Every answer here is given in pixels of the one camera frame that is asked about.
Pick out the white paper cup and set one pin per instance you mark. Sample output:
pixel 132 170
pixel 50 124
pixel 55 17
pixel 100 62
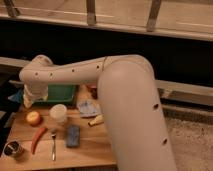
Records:
pixel 59 113

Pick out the blue object beside tray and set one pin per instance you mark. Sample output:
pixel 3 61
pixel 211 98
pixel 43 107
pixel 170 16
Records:
pixel 17 97

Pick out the red chili pepper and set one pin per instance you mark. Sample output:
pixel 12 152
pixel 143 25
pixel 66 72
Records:
pixel 38 134

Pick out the silver fork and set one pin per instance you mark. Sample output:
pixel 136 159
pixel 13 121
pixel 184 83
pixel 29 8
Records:
pixel 53 136

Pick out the yellow banana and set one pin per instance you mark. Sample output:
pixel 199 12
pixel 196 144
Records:
pixel 96 121

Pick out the red yellow apple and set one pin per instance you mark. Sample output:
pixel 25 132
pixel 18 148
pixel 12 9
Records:
pixel 33 118

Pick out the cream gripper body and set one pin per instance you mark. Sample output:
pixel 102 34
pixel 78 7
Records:
pixel 29 96

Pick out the green plastic tray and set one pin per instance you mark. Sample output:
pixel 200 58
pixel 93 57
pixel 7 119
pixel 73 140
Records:
pixel 59 94

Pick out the orange bowl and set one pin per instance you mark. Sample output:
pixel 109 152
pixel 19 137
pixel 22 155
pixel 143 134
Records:
pixel 91 87

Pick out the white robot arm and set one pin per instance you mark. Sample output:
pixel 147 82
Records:
pixel 129 101

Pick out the light blue cloth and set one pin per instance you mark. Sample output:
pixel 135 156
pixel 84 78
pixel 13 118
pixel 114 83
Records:
pixel 88 108

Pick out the wooden cutting board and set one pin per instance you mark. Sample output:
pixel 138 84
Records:
pixel 94 149

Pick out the blue sponge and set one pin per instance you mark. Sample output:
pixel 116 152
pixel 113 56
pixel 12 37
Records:
pixel 73 136

